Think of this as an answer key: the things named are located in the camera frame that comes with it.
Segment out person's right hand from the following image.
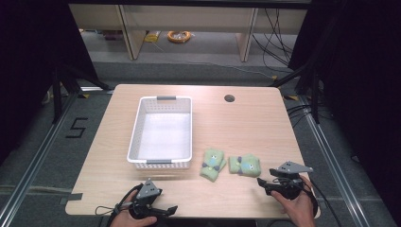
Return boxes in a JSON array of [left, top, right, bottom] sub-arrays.
[[270, 174, 317, 227]]

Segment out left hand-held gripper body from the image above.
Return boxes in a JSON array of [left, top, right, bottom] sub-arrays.
[[128, 178, 164, 220]]

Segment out green packet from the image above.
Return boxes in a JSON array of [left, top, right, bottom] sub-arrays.
[[199, 148, 228, 183], [228, 153, 262, 178]]

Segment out black floor cables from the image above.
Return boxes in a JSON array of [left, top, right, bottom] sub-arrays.
[[285, 103, 316, 129]]

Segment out yellow packet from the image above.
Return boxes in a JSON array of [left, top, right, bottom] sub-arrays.
[[143, 30, 163, 44]]

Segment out person's left hand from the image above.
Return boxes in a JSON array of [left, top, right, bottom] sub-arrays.
[[109, 188, 158, 227]]

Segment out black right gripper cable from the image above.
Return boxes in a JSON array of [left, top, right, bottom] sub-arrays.
[[306, 178, 343, 227]]

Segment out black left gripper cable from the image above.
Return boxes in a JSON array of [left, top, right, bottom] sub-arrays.
[[95, 183, 144, 227]]

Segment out black metal stand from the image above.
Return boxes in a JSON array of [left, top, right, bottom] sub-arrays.
[[50, 61, 112, 125], [268, 61, 322, 125]]

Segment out grey tape strip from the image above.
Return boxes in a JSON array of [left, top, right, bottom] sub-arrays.
[[59, 192, 84, 206]]

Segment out bundle of black hanging cables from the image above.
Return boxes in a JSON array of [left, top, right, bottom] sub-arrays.
[[251, 7, 296, 74]]

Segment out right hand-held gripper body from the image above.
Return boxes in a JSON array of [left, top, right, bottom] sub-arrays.
[[269, 161, 314, 201]]

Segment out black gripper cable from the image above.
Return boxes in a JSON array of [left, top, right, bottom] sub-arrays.
[[306, 178, 343, 227], [95, 183, 144, 227]]

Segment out white plastic basket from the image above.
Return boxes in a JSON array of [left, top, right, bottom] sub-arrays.
[[126, 95, 193, 171]]

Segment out black curtain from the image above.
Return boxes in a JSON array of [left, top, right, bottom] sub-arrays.
[[0, 0, 99, 166], [287, 0, 401, 218]]

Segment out beige wooden shelf unit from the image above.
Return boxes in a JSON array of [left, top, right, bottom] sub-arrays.
[[68, 3, 308, 62]]

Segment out thin white floor cable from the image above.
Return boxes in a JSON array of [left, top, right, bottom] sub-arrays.
[[176, 60, 278, 80]]

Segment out metal floor rail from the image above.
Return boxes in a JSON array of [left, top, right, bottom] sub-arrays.
[[297, 94, 372, 227], [0, 92, 79, 227]]

